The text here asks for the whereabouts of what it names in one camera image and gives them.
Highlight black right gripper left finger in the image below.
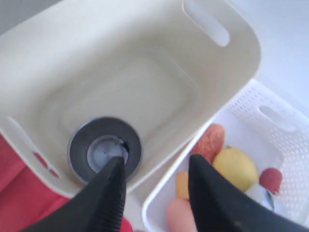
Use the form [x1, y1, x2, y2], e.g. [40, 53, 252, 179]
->
[24, 157, 126, 232]

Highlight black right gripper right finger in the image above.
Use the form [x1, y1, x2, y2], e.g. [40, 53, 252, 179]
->
[188, 154, 308, 232]

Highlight yellow cheese wedge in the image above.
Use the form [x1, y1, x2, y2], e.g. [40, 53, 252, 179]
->
[176, 172, 189, 200]

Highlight brown egg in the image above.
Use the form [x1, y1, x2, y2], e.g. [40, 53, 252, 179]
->
[167, 198, 197, 232]

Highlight yellow lemon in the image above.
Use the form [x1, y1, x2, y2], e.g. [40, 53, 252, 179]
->
[212, 147, 259, 192]

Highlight blue white milk carton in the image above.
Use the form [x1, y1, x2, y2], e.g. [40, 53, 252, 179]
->
[245, 184, 290, 219]

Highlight red sausage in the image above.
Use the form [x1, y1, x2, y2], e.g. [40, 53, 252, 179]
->
[259, 168, 283, 195]

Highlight orange fried nugget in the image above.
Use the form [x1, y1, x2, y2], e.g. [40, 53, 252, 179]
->
[190, 124, 225, 163]

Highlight stainless steel cup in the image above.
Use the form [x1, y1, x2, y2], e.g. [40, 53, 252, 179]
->
[67, 116, 143, 184]

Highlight red scalloped cloth mat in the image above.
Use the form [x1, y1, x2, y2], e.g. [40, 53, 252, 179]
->
[0, 138, 133, 232]

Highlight white lattice plastic basket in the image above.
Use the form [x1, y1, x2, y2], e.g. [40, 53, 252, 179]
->
[141, 78, 309, 232]

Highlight cream plastic bin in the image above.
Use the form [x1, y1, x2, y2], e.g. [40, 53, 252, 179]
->
[0, 0, 261, 197]

